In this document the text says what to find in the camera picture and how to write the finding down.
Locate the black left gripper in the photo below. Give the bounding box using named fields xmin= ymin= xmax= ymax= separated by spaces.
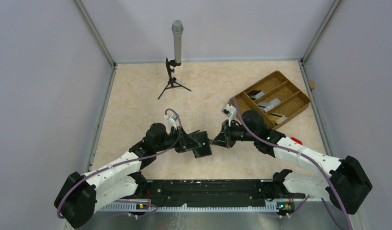
xmin=155 ymin=126 xmax=201 ymax=153

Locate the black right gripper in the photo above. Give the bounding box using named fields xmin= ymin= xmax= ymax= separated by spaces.
xmin=211 ymin=119 xmax=257 ymax=149

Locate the black leather card holder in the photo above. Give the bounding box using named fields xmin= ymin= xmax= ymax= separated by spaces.
xmin=189 ymin=131 xmax=213 ymax=159

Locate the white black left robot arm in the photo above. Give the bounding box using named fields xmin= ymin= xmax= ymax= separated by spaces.
xmin=54 ymin=123 xmax=209 ymax=228

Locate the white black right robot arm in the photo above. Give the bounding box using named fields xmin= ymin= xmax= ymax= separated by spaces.
xmin=211 ymin=105 xmax=373 ymax=215

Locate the black card stack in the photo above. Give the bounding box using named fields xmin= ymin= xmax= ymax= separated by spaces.
xmin=247 ymin=90 xmax=265 ymax=100

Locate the silver card stack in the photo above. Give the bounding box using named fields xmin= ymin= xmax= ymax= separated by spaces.
xmin=257 ymin=98 xmax=281 ymax=112

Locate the gold card stack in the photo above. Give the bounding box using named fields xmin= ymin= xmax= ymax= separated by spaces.
xmin=268 ymin=113 xmax=287 ymax=125

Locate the woven wicker divided tray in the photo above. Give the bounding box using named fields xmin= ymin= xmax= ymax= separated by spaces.
xmin=235 ymin=70 xmax=311 ymax=129

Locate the red yellow emergency stop button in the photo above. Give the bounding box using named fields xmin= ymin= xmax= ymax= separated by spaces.
xmin=291 ymin=137 xmax=303 ymax=145

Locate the black mini tripod stand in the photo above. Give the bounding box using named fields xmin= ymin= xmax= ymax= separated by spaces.
xmin=157 ymin=58 xmax=191 ymax=100

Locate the grey microphone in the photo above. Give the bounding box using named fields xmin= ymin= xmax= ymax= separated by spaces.
xmin=171 ymin=20 xmax=184 ymax=66

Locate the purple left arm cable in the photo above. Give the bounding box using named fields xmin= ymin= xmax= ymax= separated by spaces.
xmin=56 ymin=108 xmax=183 ymax=219

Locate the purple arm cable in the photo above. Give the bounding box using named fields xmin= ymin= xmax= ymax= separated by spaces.
xmin=230 ymin=97 xmax=353 ymax=230
xmin=56 ymin=108 xmax=183 ymax=219

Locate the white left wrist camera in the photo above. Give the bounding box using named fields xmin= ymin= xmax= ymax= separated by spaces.
xmin=164 ymin=114 xmax=180 ymax=129

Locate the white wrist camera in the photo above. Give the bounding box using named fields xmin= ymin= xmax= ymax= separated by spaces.
xmin=221 ymin=104 xmax=237 ymax=127
xmin=164 ymin=114 xmax=180 ymax=129

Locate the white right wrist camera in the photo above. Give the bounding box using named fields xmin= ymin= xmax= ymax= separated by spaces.
xmin=221 ymin=104 xmax=237 ymax=127

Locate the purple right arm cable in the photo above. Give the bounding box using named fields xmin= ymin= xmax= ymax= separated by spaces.
xmin=230 ymin=97 xmax=353 ymax=230

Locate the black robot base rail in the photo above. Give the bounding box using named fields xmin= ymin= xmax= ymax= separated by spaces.
xmin=134 ymin=179 xmax=289 ymax=207

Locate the small wooden wall block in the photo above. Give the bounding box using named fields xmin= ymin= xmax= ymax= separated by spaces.
xmin=308 ymin=80 xmax=315 ymax=90

